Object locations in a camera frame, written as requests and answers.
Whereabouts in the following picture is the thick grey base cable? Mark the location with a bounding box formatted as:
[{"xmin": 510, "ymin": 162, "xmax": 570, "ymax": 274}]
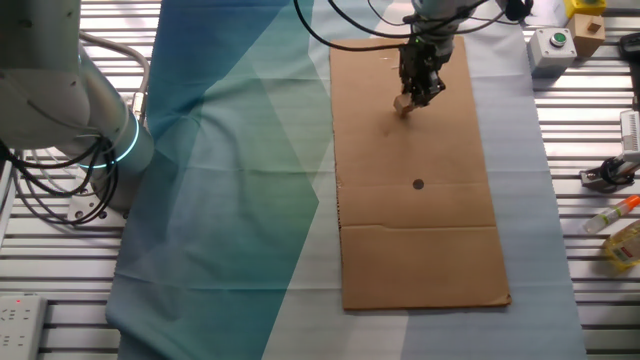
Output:
[{"xmin": 78, "ymin": 30, "xmax": 152, "ymax": 127}]

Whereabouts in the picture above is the small silver ribbed camera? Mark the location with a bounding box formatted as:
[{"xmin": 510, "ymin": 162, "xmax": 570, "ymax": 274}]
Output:
[{"xmin": 618, "ymin": 108, "xmax": 640, "ymax": 174}]

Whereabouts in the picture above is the white power strip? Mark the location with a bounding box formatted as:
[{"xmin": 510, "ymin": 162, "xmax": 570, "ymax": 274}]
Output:
[{"xmin": 0, "ymin": 294, "xmax": 49, "ymax": 360}]

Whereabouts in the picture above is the brown cardboard sheet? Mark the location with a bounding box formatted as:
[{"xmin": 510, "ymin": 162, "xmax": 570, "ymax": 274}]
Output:
[{"xmin": 328, "ymin": 35, "xmax": 513, "ymax": 312}]

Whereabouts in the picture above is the plastic bottle with yellow liquid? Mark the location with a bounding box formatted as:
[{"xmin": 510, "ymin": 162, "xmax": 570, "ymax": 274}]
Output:
[{"xmin": 601, "ymin": 219, "xmax": 640, "ymax": 273}]

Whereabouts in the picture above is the grey box with green button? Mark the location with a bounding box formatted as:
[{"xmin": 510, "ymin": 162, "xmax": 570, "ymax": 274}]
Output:
[{"xmin": 526, "ymin": 27, "xmax": 579, "ymax": 80}]

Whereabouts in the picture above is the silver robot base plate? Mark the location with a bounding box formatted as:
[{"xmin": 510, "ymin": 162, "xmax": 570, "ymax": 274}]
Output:
[{"xmin": 66, "ymin": 192, "xmax": 130, "ymax": 232}]

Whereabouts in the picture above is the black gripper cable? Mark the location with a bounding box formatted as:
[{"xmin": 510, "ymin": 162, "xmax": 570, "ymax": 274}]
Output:
[{"xmin": 292, "ymin": 0, "xmax": 409, "ymax": 54}]

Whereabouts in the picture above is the small metal bracket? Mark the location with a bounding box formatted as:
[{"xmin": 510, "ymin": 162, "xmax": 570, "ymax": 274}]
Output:
[{"xmin": 579, "ymin": 168, "xmax": 608, "ymax": 194}]

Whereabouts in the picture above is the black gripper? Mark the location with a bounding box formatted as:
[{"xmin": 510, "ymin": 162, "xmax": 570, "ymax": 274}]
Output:
[{"xmin": 398, "ymin": 39, "xmax": 454, "ymax": 108}]

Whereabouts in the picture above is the tube with orange cap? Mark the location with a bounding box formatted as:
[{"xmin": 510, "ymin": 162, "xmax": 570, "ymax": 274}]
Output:
[{"xmin": 581, "ymin": 194, "xmax": 640, "ymax": 235}]

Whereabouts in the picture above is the black base cable bundle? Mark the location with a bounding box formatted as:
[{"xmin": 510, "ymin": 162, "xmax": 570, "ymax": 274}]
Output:
[{"xmin": 0, "ymin": 133, "xmax": 121, "ymax": 227}]

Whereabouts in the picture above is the wooden box with hole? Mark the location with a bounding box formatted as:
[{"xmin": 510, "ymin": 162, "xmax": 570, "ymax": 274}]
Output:
[{"xmin": 565, "ymin": 13, "xmax": 608, "ymax": 59}]

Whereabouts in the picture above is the yellow plastic object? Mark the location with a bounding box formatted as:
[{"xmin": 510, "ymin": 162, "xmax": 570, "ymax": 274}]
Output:
[{"xmin": 563, "ymin": 0, "xmax": 608, "ymax": 19}]

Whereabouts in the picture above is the small wooden block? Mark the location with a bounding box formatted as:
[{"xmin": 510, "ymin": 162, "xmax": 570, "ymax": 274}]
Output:
[{"xmin": 392, "ymin": 92, "xmax": 417, "ymax": 119}]

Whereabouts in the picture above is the blue green patterned tablecloth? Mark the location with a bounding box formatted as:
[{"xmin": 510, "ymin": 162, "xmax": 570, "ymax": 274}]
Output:
[{"xmin": 104, "ymin": 0, "xmax": 589, "ymax": 360}]

